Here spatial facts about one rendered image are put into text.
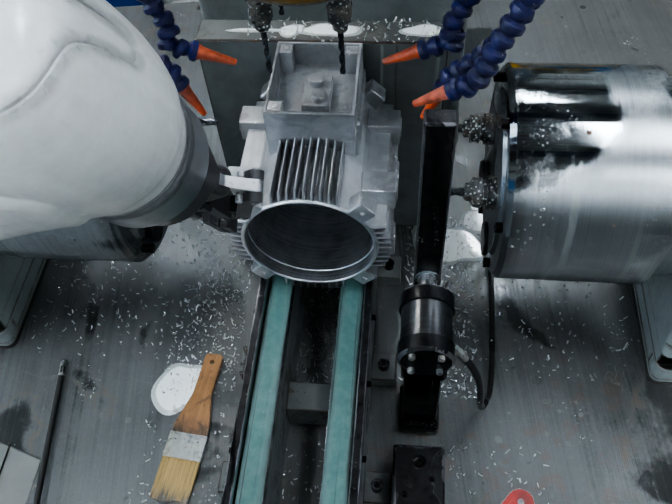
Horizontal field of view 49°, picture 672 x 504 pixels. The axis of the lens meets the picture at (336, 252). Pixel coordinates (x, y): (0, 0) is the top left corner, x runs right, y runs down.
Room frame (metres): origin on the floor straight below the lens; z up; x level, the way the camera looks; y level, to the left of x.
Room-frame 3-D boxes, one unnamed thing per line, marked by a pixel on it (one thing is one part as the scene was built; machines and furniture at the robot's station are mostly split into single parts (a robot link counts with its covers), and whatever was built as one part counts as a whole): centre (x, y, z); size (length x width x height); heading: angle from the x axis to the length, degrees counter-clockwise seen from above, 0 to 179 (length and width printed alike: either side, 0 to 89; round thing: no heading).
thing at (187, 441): (0.39, 0.20, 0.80); 0.21 x 0.05 x 0.01; 165
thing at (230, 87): (0.76, -0.01, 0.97); 0.30 x 0.11 x 0.34; 81
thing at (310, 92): (0.65, 0.01, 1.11); 0.12 x 0.11 x 0.07; 171
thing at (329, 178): (0.61, 0.01, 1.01); 0.20 x 0.19 x 0.19; 171
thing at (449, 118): (0.46, -0.10, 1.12); 0.04 x 0.03 x 0.26; 171
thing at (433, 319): (0.56, -0.15, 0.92); 0.45 x 0.13 x 0.24; 171
